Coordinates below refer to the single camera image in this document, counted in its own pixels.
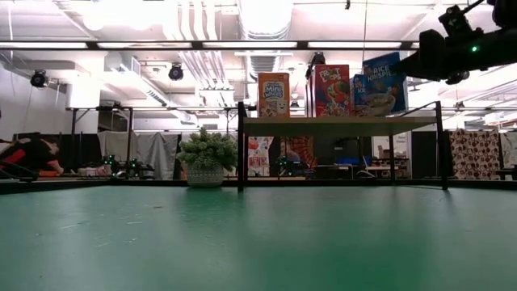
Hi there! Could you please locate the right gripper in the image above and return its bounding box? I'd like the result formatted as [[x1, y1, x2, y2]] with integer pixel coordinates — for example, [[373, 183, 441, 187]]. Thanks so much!
[[389, 28, 450, 81]]

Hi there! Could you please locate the person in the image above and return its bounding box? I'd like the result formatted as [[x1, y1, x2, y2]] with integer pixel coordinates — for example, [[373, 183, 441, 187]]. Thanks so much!
[[0, 137, 65, 179], [284, 148, 305, 173]]

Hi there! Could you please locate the silver ceiling air duct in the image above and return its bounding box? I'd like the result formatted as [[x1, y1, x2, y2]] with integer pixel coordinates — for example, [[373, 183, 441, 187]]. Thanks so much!
[[237, 0, 295, 82]]

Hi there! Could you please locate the grey hanging cloth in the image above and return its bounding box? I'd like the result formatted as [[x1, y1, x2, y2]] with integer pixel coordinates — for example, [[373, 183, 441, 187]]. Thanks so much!
[[96, 130, 182, 181]]

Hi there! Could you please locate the white red patterned cloth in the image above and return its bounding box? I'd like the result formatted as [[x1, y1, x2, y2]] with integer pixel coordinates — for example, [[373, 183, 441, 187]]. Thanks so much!
[[247, 136, 275, 178]]

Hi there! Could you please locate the black ceiling spotlight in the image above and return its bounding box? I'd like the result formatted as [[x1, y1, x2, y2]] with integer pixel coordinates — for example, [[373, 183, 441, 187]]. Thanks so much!
[[305, 52, 326, 68], [446, 69, 470, 86], [168, 63, 185, 82], [30, 69, 48, 89]]

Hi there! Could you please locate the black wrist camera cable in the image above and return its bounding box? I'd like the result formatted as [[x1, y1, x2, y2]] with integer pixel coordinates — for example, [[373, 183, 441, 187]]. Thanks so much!
[[460, 0, 485, 15]]

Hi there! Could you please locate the light patterned cloth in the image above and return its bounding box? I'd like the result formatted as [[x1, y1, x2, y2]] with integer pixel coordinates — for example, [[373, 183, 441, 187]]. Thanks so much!
[[500, 131, 517, 170]]

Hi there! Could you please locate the wooden shelf with black legs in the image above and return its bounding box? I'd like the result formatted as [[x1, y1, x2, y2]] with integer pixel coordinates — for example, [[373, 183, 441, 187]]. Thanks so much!
[[237, 100, 449, 193]]

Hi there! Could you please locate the Froot Loops cereal box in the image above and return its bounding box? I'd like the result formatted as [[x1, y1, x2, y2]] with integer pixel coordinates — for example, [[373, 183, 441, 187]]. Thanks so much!
[[305, 64, 351, 119]]

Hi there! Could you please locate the brown white patterned cloth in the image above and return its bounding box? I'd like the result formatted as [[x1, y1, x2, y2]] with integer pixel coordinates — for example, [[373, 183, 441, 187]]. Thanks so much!
[[448, 128, 502, 181]]

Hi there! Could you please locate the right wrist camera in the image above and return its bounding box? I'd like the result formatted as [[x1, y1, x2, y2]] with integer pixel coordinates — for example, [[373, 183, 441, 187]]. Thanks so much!
[[438, 3, 485, 40]]

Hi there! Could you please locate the Rice Krispies cereal box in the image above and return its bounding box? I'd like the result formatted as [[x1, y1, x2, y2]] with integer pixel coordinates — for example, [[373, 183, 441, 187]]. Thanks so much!
[[349, 74, 367, 118], [362, 51, 410, 117]]

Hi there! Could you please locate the black partition panel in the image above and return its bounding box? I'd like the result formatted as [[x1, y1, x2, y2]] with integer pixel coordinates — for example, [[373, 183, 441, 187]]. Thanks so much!
[[51, 132, 102, 175], [410, 129, 450, 179]]

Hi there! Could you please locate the orange patterned cloth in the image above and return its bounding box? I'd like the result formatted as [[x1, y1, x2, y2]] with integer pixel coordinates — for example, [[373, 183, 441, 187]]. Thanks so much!
[[280, 136, 316, 162]]

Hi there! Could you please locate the Frosted Mini Wheats cereal box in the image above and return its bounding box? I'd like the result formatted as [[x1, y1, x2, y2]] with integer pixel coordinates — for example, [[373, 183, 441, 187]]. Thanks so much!
[[257, 72, 291, 119]]

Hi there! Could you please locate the green plant in patterned pot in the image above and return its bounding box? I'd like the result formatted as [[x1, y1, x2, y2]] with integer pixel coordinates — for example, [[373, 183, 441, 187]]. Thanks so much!
[[176, 127, 239, 188]]

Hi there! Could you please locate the green table mat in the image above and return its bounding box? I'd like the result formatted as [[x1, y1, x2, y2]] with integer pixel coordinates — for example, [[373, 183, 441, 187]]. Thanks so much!
[[0, 184, 517, 291]]

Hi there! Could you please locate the linear ceiling light strip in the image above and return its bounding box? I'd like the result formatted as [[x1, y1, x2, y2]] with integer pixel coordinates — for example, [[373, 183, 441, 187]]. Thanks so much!
[[0, 39, 421, 52]]

